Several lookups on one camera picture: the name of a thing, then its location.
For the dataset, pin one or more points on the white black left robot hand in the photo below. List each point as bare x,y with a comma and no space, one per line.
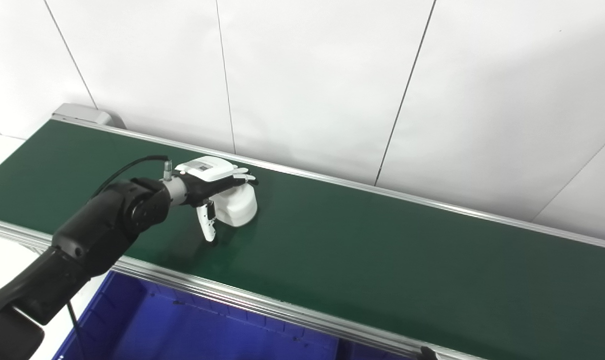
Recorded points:
202,182

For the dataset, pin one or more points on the white plastic moulded part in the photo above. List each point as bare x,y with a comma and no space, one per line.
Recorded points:
237,205

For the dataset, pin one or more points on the green conveyor belt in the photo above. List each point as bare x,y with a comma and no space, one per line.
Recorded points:
382,250

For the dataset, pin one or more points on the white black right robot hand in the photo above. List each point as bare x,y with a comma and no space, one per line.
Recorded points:
427,354

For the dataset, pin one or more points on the blue plastic bin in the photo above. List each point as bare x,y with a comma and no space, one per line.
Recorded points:
182,330

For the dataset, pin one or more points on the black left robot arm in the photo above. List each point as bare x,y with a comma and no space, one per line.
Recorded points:
92,235

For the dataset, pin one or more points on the grey conveyor end cover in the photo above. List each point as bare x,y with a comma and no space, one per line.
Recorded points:
85,115

